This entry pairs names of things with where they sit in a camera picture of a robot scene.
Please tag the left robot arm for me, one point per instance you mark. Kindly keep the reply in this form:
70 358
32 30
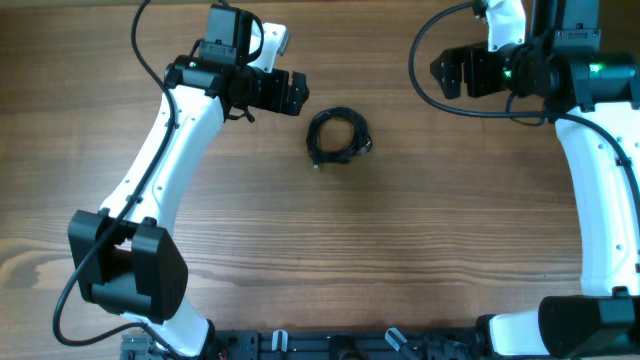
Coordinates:
124 255

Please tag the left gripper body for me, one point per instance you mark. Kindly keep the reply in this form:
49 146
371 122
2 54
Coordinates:
268 91

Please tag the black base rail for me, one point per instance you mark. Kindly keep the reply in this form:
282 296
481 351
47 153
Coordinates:
446 344

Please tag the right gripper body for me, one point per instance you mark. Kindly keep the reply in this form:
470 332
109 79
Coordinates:
480 71

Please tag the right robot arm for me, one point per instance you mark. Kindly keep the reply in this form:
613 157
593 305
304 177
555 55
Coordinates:
591 98

